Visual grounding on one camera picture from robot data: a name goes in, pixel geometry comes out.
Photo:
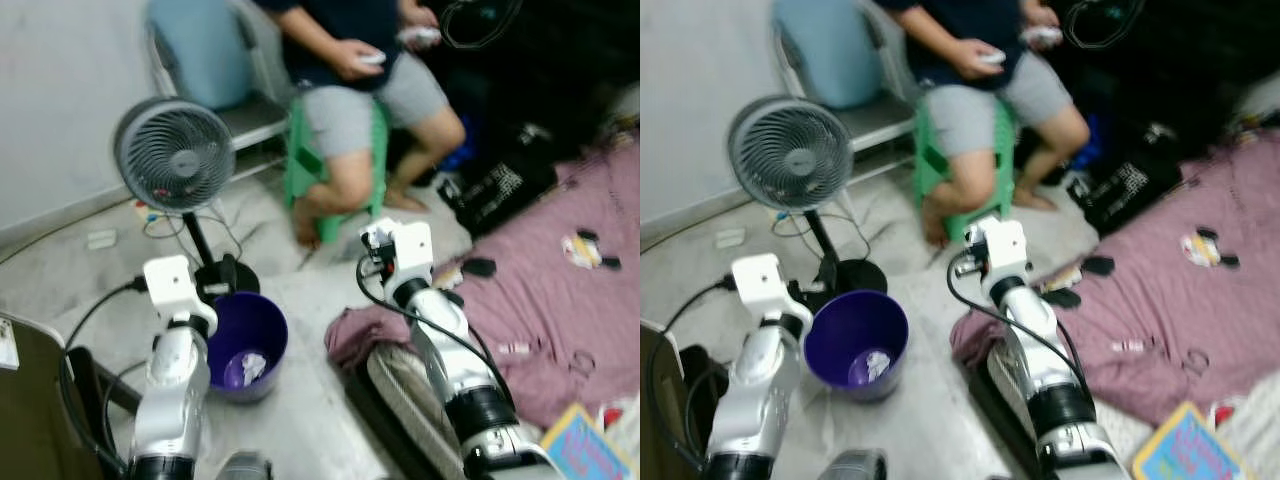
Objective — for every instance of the white tissue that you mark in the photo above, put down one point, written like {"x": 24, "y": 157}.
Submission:
{"x": 250, "y": 368}
{"x": 872, "y": 368}

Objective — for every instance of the white handheld controller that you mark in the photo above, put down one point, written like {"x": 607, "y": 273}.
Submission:
{"x": 1045, "y": 37}

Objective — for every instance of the colourful children's book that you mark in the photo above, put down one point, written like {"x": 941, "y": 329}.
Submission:
{"x": 585, "y": 450}
{"x": 1190, "y": 450}

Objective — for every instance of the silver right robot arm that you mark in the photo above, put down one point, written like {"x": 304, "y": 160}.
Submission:
{"x": 455, "y": 370}
{"x": 1040, "y": 370}

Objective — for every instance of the person's right hand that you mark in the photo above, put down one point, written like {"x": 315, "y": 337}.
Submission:
{"x": 350, "y": 60}
{"x": 972, "y": 58}

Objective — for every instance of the person's left hand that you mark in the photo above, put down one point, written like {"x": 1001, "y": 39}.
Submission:
{"x": 418, "y": 18}
{"x": 1040, "y": 18}

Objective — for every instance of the purple waste bin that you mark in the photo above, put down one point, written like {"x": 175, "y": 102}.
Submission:
{"x": 880, "y": 330}
{"x": 262, "y": 330}

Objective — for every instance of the white power strip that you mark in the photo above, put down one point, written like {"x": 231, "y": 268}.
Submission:
{"x": 728, "y": 238}
{"x": 100, "y": 239}

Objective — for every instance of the green plastic stool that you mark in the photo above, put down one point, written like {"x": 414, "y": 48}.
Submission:
{"x": 928, "y": 165}
{"x": 300, "y": 170}

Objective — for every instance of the person in grey shorts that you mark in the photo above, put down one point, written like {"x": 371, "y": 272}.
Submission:
{"x": 965, "y": 120}
{"x": 340, "y": 120}

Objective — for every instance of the black bag with white print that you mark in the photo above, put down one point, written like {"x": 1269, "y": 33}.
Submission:
{"x": 1125, "y": 185}
{"x": 500, "y": 185}

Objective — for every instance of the grey standing fan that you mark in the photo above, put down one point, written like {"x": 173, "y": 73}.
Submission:
{"x": 175, "y": 155}
{"x": 790, "y": 155}

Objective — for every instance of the pink cartoon print blanket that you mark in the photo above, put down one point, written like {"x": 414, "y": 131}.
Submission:
{"x": 540, "y": 290}
{"x": 1170, "y": 300}

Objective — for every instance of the grey metal chair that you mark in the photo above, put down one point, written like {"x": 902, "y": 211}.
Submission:
{"x": 880, "y": 118}
{"x": 255, "y": 120}

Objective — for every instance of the silver left robot leg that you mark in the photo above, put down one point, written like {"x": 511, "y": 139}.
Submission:
{"x": 852, "y": 467}
{"x": 243, "y": 468}

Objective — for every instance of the brown wooden cabinet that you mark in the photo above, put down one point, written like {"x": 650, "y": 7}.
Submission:
{"x": 35, "y": 410}
{"x": 660, "y": 410}

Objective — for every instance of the light blue cushion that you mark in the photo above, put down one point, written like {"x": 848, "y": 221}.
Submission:
{"x": 825, "y": 50}
{"x": 200, "y": 50}

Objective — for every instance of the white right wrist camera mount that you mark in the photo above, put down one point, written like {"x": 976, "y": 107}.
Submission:
{"x": 1005, "y": 245}
{"x": 412, "y": 248}

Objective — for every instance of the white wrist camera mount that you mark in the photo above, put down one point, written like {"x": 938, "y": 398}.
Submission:
{"x": 762, "y": 282}
{"x": 1005, "y": 245}
{"x": 412, "y": 248}
{"x": 170, "y": 282}

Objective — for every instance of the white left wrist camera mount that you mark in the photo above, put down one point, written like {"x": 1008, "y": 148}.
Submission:
{"x": 170, "y": 282}
{"x": 762, "y": 282}

